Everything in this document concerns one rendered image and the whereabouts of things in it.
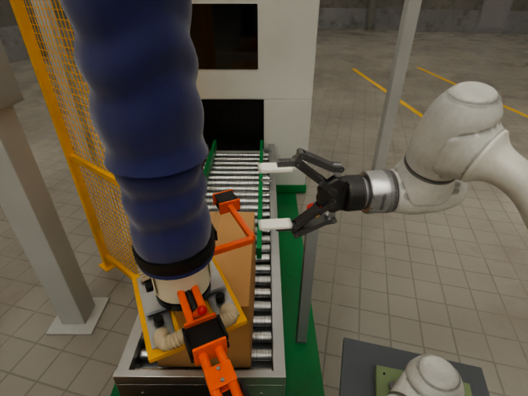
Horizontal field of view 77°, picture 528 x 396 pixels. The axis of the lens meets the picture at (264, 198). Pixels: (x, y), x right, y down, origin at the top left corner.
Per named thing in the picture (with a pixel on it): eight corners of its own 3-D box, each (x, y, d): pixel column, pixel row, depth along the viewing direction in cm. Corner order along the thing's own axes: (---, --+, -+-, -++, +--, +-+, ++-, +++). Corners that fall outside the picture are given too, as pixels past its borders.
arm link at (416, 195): (373, 187, 77) (392, 144, 67) (437, 184, 78) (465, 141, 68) (388, 226, 70) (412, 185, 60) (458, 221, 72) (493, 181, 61)
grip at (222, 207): (213, 203, 136) (212, 193, 134) (232, 199, 139) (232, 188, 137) (220, 214, 130) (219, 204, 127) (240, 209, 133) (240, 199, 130)
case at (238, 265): (187, 267, 194) (177, 210, 173) (255, 268, 194) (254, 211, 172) (158, 367, 144) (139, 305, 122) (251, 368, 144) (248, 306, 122)
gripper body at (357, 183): (372, 184, 64) (324, 186, 63) (364, 219, 68) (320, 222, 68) (358, 166, 70) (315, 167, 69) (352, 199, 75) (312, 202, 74)
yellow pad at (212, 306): (185, 262, 123) (184, 252, 120) (211, 254, 126) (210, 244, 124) (216, 337, 97) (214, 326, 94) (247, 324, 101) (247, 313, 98)
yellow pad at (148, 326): (132, 280, 116) (129, 269, 113) (161, 270, 120) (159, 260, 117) (149, 364, 90) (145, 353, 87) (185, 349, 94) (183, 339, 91)
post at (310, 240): (295, 334, 220) (306, 209, 165) (306, 334, 220) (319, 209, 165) (296, 342, 214) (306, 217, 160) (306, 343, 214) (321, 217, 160)
